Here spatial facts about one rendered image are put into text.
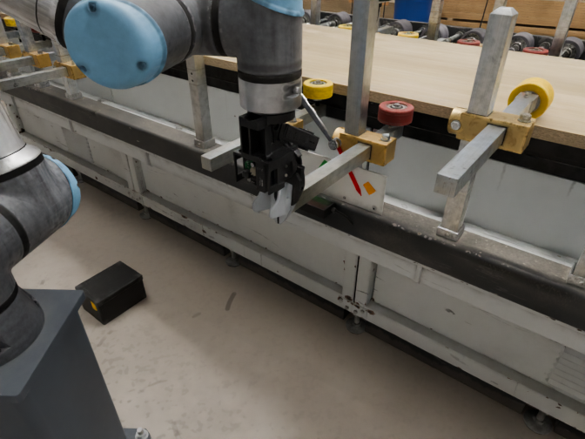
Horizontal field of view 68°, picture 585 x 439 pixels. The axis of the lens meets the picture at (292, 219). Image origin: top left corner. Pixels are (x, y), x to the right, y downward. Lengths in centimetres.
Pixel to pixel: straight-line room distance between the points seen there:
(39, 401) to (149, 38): 71
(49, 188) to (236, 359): 91
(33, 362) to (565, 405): 130
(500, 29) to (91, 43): 60
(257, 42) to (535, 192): 75
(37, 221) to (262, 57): 55
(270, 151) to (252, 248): 115
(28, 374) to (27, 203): 30
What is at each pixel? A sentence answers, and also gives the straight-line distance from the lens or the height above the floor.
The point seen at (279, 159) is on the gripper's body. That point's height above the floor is 96.
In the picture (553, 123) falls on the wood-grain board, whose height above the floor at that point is 90.
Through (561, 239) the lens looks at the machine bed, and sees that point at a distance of 116.
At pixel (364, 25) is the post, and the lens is 91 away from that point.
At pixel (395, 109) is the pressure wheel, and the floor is 91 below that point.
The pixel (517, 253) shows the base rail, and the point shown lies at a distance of 98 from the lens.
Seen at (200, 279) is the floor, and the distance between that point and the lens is 191.
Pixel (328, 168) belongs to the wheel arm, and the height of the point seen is 86.
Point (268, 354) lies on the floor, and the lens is 160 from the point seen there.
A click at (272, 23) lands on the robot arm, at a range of 58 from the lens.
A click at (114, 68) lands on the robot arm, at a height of 112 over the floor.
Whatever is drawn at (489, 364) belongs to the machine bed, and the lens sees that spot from 148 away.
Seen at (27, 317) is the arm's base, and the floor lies 64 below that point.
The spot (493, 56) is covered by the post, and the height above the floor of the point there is 107.
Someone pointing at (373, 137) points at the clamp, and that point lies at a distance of 97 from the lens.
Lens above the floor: 124
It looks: 34 degrees down
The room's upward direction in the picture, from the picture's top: straight up
